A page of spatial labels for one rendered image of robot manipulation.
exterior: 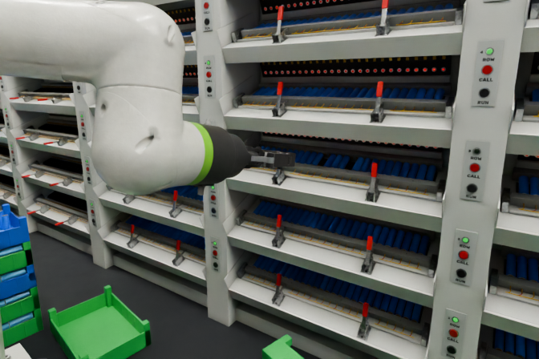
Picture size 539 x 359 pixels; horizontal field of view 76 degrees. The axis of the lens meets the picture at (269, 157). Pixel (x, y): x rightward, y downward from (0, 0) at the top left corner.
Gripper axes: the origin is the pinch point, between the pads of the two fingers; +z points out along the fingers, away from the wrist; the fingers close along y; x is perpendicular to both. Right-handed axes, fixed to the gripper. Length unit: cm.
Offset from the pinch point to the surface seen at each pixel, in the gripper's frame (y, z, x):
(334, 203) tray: 5.3, 21.8, -10.6
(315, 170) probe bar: -2.8, 25.7, -2.9
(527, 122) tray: 42.8, 20.7, 12.5
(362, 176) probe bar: 10.6, 25.6, -2.9
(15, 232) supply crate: -83, -13, -33
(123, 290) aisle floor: -79, 26, -61
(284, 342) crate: 0.7, 10.9, -44.1
